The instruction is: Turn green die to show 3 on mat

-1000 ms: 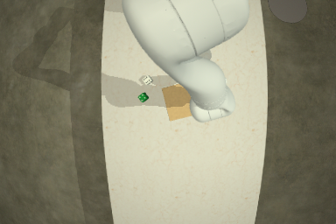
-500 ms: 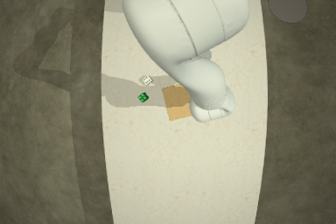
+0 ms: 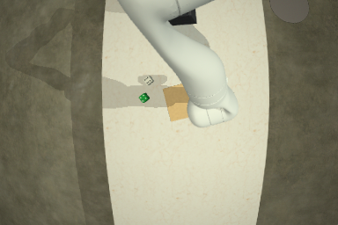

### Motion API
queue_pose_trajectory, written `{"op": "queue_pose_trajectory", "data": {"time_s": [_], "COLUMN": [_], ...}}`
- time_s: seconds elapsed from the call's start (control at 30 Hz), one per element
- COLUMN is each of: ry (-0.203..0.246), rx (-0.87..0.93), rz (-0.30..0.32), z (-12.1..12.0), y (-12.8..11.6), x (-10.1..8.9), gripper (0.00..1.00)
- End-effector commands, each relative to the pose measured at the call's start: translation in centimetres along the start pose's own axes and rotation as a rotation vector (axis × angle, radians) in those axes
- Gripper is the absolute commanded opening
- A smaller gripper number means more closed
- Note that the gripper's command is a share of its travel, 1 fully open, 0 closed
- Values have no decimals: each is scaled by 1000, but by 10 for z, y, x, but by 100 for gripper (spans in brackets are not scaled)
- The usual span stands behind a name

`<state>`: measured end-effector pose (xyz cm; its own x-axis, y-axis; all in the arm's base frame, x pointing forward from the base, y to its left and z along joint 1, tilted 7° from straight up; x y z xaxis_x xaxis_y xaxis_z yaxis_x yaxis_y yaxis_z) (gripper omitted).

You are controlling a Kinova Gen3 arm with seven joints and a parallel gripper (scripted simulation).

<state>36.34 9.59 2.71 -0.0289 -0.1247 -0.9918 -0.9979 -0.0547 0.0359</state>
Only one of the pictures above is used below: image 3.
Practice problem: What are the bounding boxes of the tan square mat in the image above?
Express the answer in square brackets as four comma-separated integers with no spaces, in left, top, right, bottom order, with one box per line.
[163,84,189,121]

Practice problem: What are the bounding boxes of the green die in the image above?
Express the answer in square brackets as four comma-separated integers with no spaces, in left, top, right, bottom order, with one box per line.
[139,93,150,103]

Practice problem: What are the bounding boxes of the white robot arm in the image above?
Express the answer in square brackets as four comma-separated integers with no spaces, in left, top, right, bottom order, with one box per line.
[117,0,239,127]

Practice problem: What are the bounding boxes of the white die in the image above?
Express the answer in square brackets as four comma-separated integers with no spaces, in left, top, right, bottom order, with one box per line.
[143,76,154,85]

